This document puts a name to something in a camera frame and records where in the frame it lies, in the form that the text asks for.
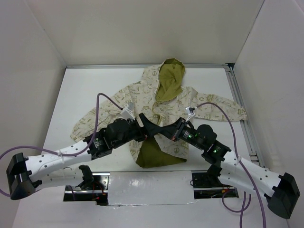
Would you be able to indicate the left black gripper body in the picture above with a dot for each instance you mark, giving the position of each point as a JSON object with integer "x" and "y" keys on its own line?
{"x": 135, "y": 132}

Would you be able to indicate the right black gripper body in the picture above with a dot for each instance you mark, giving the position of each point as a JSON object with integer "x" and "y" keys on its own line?
{"x": 185, "y": 132}

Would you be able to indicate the cream printed hooded jacket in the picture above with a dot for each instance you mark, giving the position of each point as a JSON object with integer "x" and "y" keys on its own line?
{"x": 162, "y": 98}

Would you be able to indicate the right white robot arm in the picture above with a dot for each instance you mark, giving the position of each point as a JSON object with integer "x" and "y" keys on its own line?
{"x": 280, "y": 191}

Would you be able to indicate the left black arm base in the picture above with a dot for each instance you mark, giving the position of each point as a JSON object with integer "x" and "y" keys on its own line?
{"x": 93, "y": 187}

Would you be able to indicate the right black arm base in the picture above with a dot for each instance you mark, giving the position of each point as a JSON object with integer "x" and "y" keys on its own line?
{"x": 206, "y": 185}

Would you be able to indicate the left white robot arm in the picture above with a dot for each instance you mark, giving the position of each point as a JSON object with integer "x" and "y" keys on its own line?
{"x": 25, "y": 174}

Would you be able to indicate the white foil tape panel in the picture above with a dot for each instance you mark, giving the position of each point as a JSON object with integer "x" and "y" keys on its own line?
{"x": 150, "y": 188}

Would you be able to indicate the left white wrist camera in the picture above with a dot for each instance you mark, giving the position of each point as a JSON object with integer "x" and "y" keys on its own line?
{"x": 127, "y": 112}

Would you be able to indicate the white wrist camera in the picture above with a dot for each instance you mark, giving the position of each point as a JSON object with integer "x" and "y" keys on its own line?
{"x": 127, "y": 112}
{"x": 190, "y": 113}

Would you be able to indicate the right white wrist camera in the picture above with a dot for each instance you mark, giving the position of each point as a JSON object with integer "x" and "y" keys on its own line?
{"x": 190, "y": 113}

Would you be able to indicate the aluminium frame rail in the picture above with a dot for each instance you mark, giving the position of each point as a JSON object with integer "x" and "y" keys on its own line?
{"x": 81, "y": 84}

